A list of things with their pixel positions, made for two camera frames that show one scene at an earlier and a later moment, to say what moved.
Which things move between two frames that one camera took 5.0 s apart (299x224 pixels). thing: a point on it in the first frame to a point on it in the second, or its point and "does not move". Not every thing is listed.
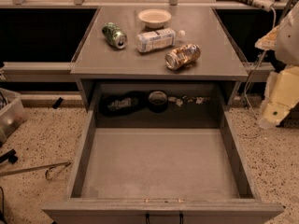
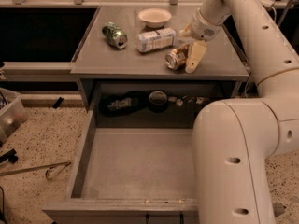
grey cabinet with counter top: (148, 66) does not move
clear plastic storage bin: (12, 113) does not move
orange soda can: (182, 56) does not move
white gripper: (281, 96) to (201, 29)
